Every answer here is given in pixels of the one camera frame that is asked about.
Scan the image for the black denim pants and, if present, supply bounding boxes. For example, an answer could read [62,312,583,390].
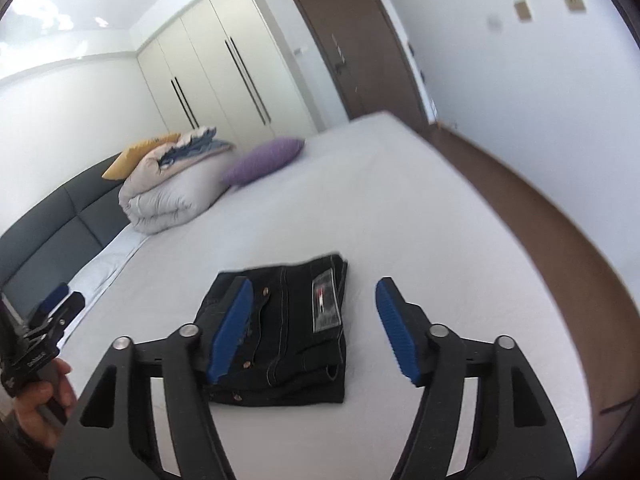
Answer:
[194,252,348,408]

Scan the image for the person's left hand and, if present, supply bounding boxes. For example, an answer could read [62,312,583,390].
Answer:
[13,358,77,450]

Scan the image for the white flat pillow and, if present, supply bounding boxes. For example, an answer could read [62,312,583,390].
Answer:
[58,226,149,349]

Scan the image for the grey upholstered headboard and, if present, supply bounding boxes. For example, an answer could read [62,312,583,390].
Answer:
[1,156,128,320]

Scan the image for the white bed mattress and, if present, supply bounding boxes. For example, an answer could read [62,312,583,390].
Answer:
[62,114,591,479]

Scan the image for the folded beige duvet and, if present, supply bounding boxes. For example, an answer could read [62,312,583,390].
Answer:
[118,142,238,235]

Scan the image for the yellow cushion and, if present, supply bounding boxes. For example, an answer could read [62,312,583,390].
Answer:
[102,133,180,181]

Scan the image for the folded blue jeans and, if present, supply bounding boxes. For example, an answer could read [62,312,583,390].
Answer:
[158,127,235,168]

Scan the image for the purple cushion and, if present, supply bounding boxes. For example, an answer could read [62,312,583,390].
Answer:
[222,136,305,186]

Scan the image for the brown wooden door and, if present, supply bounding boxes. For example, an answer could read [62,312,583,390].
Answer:
[293,0,427,132]

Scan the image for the cream wardrobe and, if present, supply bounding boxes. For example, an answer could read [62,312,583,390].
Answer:
[138,0,318,152]

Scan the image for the wall socket far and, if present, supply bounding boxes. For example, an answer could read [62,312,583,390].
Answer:
[514,0,533,23]

